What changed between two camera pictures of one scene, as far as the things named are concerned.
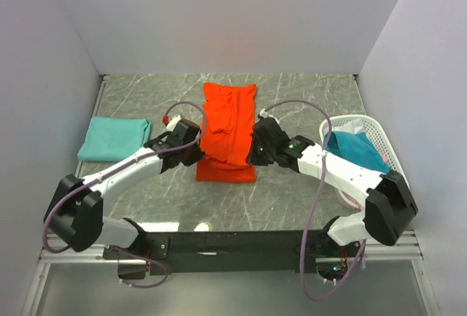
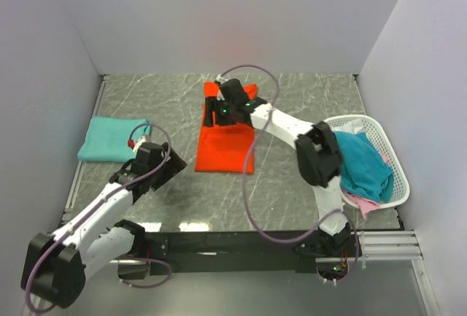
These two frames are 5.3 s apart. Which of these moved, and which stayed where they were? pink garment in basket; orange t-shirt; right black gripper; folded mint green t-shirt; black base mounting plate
Moved: right black gripper; orange t-shirt
Stayed: pink garment in basket; black base mounting plate; folded mint green t-shirt
